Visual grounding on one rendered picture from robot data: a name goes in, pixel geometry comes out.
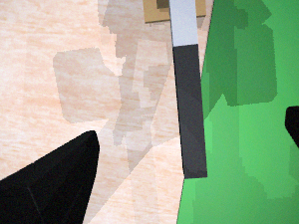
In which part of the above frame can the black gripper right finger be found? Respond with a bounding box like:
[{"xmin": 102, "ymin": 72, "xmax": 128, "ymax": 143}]
[{"xmin": 285, "ymin": 106, "xmax": 299, "ymax": 148}]

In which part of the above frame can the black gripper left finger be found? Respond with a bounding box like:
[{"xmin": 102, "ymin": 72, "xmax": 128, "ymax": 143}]
[{"xmin": 0, "ymin": 130, "xmax": 100, "ymax": 224}]

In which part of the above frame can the green putting mat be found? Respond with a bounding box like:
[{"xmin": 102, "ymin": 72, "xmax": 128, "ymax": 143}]
[{"xmin": 176, "ymin": 0, "xmax": 299, "ymax": 224}]

